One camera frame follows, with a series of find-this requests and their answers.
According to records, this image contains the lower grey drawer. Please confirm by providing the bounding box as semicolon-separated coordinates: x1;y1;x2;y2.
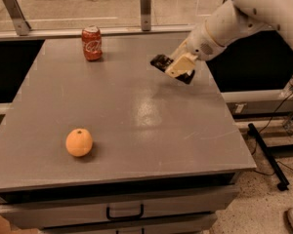
40;214;217;234

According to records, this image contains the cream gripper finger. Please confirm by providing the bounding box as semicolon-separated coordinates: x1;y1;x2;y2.
165;53;197;78

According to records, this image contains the red coke can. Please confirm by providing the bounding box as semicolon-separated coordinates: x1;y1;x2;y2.
81;25;103;61

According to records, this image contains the orange fruit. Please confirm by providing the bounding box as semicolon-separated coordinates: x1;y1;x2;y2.
65;129;93;157

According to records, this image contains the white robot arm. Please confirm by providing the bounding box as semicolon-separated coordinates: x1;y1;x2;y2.
165;0;293;78

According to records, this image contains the middle metal railing bracket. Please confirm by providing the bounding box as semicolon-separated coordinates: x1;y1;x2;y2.
140;0;151;31

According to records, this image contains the grey drawer with black handle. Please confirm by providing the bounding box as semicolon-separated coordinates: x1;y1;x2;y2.
0;184;238;229

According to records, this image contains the black metal floor bar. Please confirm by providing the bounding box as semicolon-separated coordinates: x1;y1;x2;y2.
248;123;289;191

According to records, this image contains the black floor cable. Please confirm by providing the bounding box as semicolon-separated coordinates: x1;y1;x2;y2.
250;91;293;182

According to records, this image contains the black rxbar chocolate bar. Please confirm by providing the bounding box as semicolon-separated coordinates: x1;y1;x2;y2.
150;55;195;84

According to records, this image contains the left metal railing bracket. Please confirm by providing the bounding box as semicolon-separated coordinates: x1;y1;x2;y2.
2;0;31;36

